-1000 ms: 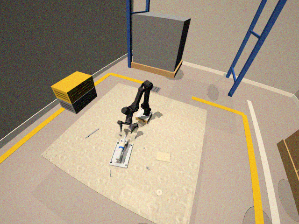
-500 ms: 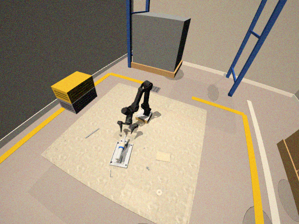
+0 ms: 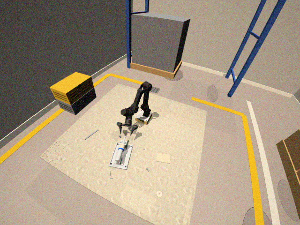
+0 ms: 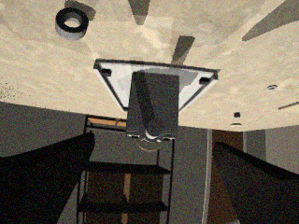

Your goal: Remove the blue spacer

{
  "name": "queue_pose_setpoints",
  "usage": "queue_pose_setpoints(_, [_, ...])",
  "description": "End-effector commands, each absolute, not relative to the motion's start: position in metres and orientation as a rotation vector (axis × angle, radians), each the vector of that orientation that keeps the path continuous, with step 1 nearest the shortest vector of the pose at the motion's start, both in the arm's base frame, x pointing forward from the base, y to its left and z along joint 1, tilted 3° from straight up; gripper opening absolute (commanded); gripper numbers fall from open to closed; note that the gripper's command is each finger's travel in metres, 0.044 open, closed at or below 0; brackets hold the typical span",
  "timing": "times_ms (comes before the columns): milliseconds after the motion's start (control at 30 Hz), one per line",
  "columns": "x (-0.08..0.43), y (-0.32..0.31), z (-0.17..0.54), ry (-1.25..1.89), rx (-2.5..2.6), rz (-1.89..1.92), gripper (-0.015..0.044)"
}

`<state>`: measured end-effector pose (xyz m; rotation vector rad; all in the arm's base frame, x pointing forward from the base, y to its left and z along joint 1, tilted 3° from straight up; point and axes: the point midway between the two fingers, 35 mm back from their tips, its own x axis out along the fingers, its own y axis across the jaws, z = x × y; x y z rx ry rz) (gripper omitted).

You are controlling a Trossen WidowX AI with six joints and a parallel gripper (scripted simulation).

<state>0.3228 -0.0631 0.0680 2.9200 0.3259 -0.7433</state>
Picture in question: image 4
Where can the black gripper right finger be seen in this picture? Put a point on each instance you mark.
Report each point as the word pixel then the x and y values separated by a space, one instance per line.
pixel 261 193

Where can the black ring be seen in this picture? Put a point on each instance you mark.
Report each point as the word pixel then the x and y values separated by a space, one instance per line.
pixel 71 14

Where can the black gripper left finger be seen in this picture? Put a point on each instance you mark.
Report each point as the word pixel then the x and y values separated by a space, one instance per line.
pixel 35 185

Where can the grey cylinder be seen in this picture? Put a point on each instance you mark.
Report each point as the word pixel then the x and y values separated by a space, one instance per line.
pixel 154 129

